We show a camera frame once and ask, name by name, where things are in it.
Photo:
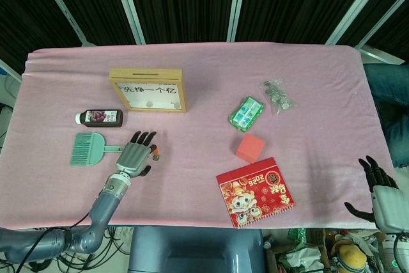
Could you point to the pink table cloth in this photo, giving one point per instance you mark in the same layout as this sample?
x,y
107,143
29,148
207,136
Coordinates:
x,y
198,145

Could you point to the salmon red cube block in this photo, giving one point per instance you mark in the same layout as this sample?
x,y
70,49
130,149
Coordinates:
x,y
250,148

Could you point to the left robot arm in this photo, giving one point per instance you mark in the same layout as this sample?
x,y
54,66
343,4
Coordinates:
x,y
102,202

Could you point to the person leg blue jeans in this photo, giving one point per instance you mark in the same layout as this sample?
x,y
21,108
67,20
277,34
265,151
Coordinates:
x,y
390,94

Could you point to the clear bag of coins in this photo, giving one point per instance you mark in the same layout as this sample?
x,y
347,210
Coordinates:
x,y
278,97

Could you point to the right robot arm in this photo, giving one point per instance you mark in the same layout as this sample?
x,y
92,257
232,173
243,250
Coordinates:
x,y
391,250

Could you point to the yellow toy figure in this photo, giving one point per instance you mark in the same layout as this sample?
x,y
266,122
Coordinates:
x,y
350,255

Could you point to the red 2026 spiral calendar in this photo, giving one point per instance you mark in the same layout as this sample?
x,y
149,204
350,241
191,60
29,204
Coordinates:
x,y
255,193

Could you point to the teal plastic brush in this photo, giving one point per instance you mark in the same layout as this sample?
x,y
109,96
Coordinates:
x,y
86,150

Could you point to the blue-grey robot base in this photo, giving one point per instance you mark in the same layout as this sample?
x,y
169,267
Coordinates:
x,y
191,250

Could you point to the green tissue pack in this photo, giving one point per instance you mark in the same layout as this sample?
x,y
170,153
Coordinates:
x,y
246,113

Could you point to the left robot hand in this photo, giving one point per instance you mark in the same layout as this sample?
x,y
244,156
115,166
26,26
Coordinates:
x,y
132,158

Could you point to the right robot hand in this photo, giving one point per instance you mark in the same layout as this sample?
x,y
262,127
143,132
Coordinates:
x,y
388,202

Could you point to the dark juice bottle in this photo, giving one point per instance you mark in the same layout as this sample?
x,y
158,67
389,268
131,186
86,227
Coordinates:
x,y
102,118

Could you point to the wooden framed money box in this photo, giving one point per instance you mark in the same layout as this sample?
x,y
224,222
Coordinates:
x,y
147,76

